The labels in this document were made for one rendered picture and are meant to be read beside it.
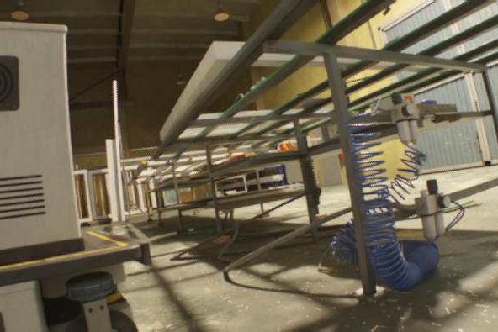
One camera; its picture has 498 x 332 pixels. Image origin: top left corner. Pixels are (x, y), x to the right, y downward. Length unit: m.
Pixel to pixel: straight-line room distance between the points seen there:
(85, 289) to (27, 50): 0.54
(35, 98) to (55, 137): 0.10
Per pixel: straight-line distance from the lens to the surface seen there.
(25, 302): 0.68
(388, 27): 9.15
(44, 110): 0.76
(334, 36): 1.08
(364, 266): 1.08
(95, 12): 14.56
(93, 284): 0.73
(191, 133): 2.57
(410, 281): 1.06
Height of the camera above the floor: 0.41
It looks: 5 degrees up
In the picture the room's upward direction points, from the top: 9 degrees counter-clockwise
